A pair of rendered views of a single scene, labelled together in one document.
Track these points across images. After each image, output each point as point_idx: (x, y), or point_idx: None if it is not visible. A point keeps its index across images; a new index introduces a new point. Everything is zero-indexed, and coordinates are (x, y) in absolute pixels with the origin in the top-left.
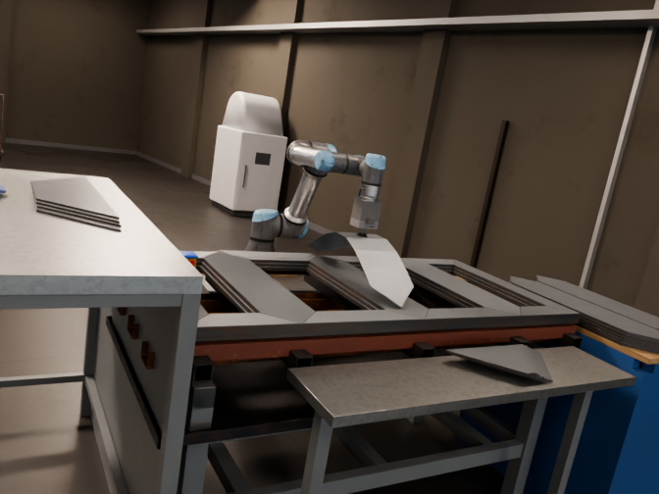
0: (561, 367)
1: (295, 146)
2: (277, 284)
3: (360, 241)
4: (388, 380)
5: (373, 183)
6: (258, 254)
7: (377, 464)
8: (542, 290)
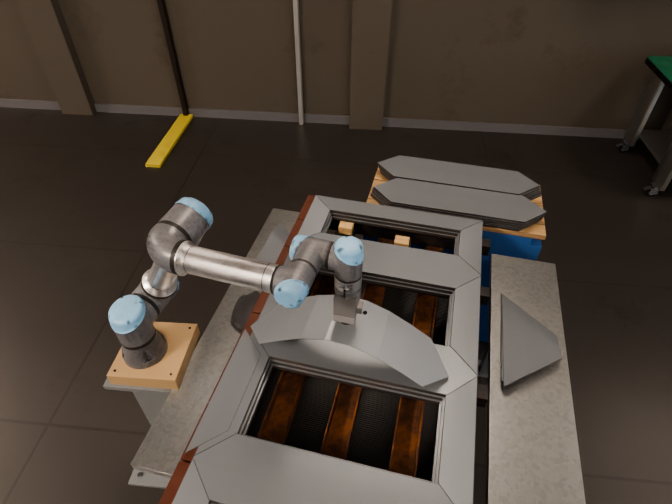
0: (528, 301)
1: (180, 258)
2: (342, 466)
3: (363, 336)
4: (532, 482)
5: (359, 278)
6: (223, 405)
7: None
8: (418, 195)
